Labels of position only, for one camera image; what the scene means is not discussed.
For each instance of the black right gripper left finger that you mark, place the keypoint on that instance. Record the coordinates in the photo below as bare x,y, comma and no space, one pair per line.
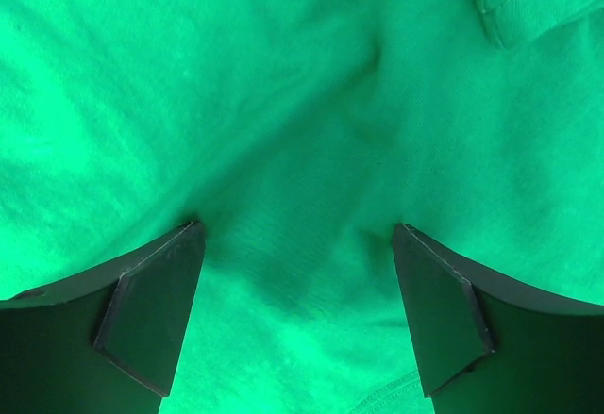
106,340

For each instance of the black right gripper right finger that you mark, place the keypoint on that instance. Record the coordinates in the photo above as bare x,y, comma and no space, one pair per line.
485,342

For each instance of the green t shirt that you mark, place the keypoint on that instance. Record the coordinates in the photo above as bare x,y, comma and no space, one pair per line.
300,132

